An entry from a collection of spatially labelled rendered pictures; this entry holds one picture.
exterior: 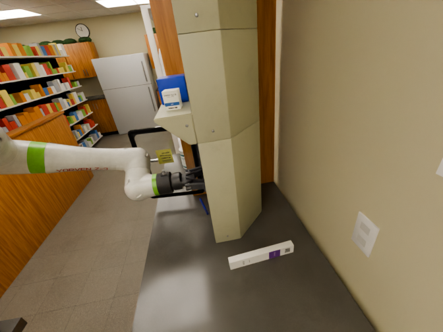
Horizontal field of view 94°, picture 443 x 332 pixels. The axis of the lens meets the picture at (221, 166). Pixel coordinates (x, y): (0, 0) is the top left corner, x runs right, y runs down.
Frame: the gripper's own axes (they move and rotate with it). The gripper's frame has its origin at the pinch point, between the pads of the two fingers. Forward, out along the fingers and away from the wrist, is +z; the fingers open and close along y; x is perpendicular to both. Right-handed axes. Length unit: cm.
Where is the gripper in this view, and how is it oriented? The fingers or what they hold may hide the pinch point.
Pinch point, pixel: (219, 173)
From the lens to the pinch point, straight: 89.3
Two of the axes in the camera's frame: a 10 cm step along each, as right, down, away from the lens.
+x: 1.1, 8.7, 4.9
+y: -1.5, -4.7, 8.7
